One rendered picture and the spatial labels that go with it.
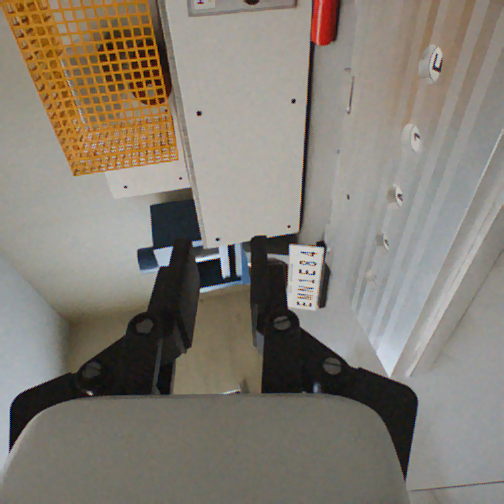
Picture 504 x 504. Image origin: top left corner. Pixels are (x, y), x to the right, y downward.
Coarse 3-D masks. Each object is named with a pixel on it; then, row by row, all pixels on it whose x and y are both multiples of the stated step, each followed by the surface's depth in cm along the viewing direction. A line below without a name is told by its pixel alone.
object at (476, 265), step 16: (352, 80) 32; (496, 208) 20; (496, 224) 21; (480, 240) 22; (496, 240) 22; (480, 256) 23; (496, 256) 23; (464, 272) 24; (480, 272) 24; (464, 288) 25; (448, 304) 26; (464, 304) 27; (448, 320) 28; (432, 336) 29; (448, 336) 30; (416, 352) 32; (432, 352) 32; (416, 368) 33
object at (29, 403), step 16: (48, 384) 11; (64, 384) 11; (112, 384) 11; (16, 400) 11; (32, 400) 11; (48, 400) 11; (64, 400) 11; (16, 416) 10; (32, 416) 10; (16, 432) 10
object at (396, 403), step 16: (352, 368) 11; (352, 384) 11; (368, 384) 11; (384, 384) 11; (400, 384) 11; (368, 400) 10; (384, 400) 10; (400, 400) 10; (416, 400) 10; (384, 416) 10; (400, 416) 10; (400, 432) 10; (400, 448) 9; (400, 464) 9
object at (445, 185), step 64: (384, 0) 24; (448, 0) 19; (384, 64) 26; (448, 64) 20; (384, 128) 27; (448, 128) 21; (384, 192) 29; (448, 192) 22; (384, 256) 31; (448, 256) 23; (384, 320) 33
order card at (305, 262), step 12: (300, 252) 56; (312, 252) 55; (300, 264) 58; (312, 264) 57; (288, 276) 60; (300, 276) 60; (312, 276) 59; (288, 288) 62; (300, 288) 62; (312, 288) 61; (288, 300) 65; (300, 300) 64; (312, 300) 63
